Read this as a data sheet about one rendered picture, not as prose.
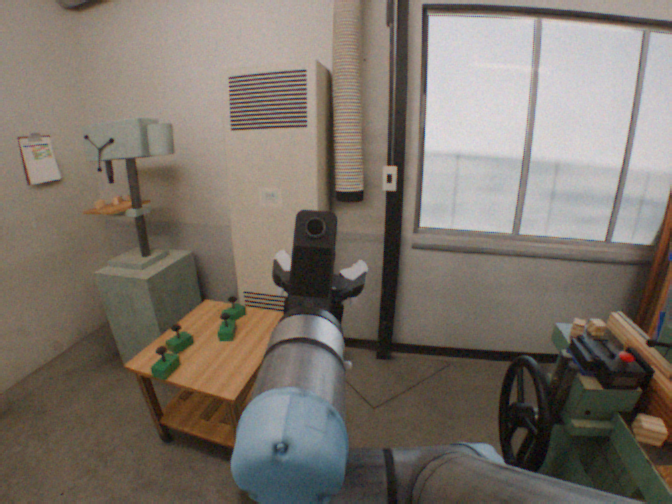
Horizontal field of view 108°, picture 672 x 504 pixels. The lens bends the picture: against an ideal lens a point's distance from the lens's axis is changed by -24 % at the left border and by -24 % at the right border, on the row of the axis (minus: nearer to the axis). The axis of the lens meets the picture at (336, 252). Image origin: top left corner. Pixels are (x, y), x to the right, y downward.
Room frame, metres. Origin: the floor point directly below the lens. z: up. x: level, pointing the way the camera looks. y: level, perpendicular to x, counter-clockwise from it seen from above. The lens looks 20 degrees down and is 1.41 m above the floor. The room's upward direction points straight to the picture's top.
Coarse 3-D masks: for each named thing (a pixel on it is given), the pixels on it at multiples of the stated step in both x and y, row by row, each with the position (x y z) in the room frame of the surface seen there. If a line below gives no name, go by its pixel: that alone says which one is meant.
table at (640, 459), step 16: (560, 336) 0.70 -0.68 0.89; (592, 336) 0.66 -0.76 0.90; (608, 336) 0.66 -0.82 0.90; (624, 416) 0.37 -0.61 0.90; (576, 432) 0.39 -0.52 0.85; (592, 432) 0.38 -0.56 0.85; (608, 432) 0.37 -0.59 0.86; (624, 432) 0.35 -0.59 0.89; (624, 448) 0.33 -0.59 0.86; (640, 448) 0.30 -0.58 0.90; (656, 448) 0.29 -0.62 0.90; (640, 464) 0.28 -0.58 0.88; (656, 464) 0.26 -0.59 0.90; (640, 480) 0.26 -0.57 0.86; (656, 480) 0.24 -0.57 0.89; (656, 496) 0.22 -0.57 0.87
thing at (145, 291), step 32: (96, 128) 1.70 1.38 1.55; (128, 128) 1.65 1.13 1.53; (160, 128) 1.66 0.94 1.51; (96, 160) 1.71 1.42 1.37; (128, 160) 1.73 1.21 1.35; (128, 256) 1.74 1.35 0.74; (160, 256) 1.79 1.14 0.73; (192, 256) 1.95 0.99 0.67; (128, 288) 1.52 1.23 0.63; (160, 288) 1.58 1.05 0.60; (192, 288) 1.89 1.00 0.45; (128, 320) 1.53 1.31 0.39; (160, 320) 1.52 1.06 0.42; (128, 352) 1.55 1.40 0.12
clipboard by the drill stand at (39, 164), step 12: (24, 144) 1.76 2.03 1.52; (36, 144) 1.84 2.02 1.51; (48, 144) 1.92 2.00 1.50; (24, 156) 1.74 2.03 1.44; (36, 156) 1.82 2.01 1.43; (48, 156) 1.90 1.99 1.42; (24, 168) 1.73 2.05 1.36; (36, 168) 1.79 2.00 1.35; (48, 168) 1.87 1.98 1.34; (36, 180) 1.76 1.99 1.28; (48, 180) 1.84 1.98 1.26
